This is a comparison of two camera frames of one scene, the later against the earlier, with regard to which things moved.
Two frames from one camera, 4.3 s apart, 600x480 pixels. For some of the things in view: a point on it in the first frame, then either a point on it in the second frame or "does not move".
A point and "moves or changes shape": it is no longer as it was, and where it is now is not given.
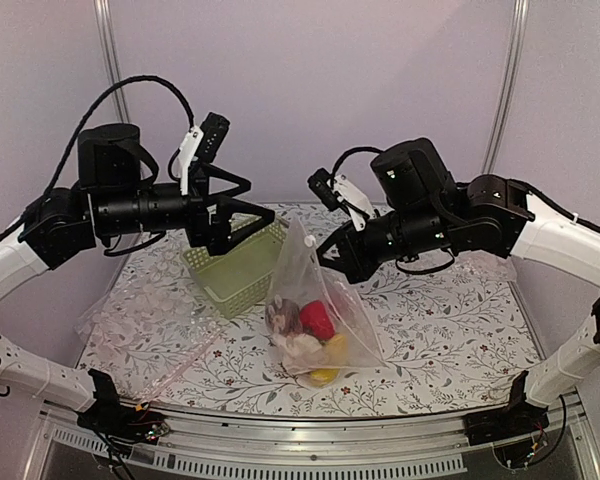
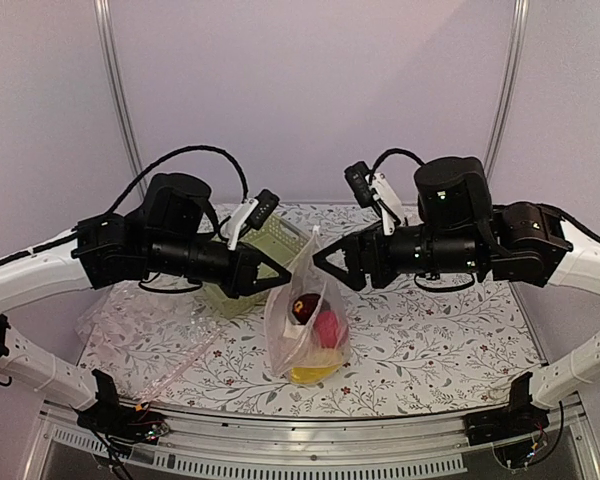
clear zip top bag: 316,320 moves or changes shape
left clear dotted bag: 145,330 does not move
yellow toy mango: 334,356 to 312,374
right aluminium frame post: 519,22 does not move
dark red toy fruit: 283,317 to 303,306
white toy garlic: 296,351 to 292,330
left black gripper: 216,232 to 241,279
